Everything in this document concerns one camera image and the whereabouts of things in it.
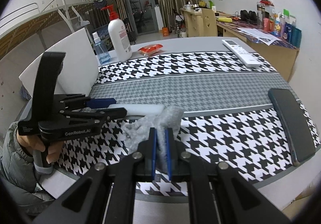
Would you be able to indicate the black smartphone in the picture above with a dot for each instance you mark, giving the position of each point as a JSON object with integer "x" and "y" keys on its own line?
{"x": 293, "y": 121}

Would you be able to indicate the wooden smiley chair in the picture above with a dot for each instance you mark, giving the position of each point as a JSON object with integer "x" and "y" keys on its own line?
{"x": 209, "y": 23}

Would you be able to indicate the wooden desk with drawers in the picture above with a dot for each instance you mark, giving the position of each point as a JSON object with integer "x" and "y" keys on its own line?
{"x": 281, "y": 54}

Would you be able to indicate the clear blue spray bottle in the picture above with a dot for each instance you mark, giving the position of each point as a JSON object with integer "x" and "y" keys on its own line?
{"x": 101, "y": 49}

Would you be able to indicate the grey jacket sleeve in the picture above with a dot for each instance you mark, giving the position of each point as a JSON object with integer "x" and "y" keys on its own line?
{"x": 18, "y": 176}

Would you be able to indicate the white red pump bottle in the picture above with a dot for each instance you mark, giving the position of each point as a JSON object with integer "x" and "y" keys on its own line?
{"x": 118, "y": 34}

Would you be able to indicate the person's left hand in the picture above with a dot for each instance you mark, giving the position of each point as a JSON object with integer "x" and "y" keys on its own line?
{"x": 33, "y": 142}

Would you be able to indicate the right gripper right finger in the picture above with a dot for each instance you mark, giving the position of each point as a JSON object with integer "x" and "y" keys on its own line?
{"x": 177, "y": 169}

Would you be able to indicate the orange bag on floor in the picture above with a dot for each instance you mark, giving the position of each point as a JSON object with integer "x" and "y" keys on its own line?
{"x": 165, "y": 31}

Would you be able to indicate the houndstooth tablecloth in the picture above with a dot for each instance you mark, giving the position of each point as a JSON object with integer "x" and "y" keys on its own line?
{"x": 227, "y": 112}

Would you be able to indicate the white metal bunk bed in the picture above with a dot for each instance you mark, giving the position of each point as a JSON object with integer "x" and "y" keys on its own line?
{"x": 29, "y": 20}

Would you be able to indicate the black headphones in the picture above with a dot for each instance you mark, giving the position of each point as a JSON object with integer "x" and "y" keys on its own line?
{"x": 248, "y": 16}

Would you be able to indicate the blue toiletry bottles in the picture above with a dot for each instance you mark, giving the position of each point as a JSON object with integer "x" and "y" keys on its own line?
{"x": 292, "y": 35}

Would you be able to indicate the white remote control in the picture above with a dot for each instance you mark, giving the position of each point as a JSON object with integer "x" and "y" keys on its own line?
{"x": 245, "y": 57}

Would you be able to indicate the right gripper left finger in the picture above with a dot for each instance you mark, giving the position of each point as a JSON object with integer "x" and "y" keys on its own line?
{"x": 146, "y": 167}

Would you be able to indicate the green spray bottle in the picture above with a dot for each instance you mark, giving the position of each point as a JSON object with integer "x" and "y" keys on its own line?
{"x": 211, "y": 4}

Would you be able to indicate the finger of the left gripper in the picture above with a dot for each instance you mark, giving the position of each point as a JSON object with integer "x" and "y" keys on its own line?
{"x": 100, "y": 103}
{"x": 114, "y": 113}

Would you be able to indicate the printed paper sheets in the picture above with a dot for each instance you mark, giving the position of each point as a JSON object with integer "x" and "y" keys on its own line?
{"x": 258, "y": 36}

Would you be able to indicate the red snack packet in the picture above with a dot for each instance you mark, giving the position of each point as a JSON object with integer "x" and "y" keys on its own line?
{"x": 150, "y": 49}

